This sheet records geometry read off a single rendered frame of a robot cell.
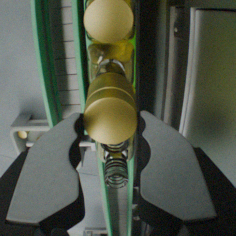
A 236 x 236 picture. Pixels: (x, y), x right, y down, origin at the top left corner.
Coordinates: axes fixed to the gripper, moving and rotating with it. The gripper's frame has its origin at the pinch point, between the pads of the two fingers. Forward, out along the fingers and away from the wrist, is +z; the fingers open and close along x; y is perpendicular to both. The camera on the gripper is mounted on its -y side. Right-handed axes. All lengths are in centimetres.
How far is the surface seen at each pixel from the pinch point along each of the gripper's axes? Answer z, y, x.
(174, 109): 33.5, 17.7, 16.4
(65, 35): 30.9, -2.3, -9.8
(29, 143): 22.9, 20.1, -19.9
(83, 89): 22.4, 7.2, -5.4
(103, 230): 33, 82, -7
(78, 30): 22.5, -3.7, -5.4
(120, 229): 31, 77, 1
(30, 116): 42, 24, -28
